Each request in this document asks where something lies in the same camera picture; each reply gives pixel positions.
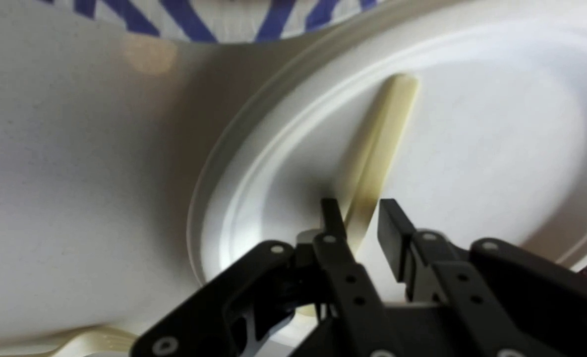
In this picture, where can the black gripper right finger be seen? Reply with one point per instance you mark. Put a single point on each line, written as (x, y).
(453, 279)

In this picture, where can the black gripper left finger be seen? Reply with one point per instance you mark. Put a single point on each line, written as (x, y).
(346, 271)

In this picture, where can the white plastic spoon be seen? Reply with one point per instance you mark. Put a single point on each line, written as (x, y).
(382, 150)

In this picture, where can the blue patterned paper bowl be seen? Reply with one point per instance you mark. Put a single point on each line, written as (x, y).
(201, 21)

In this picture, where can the white paper plate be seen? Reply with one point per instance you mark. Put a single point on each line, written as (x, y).
(493, 146)

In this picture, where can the white plastic fork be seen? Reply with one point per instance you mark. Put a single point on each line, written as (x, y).
(98, 343)

